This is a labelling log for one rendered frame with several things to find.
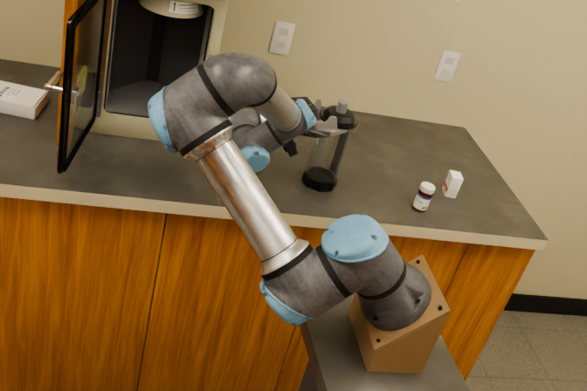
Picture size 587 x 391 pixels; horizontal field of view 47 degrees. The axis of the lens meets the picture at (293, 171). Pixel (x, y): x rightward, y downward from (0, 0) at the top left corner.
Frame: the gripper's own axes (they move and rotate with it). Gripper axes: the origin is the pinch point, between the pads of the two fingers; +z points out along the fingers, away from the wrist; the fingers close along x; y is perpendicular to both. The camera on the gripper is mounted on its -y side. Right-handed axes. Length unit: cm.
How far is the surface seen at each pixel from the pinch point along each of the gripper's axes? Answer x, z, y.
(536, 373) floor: -17, 119, -123
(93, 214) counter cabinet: 2, -65, -24
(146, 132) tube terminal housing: 25, -47, -14
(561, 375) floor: -21, 130, -124
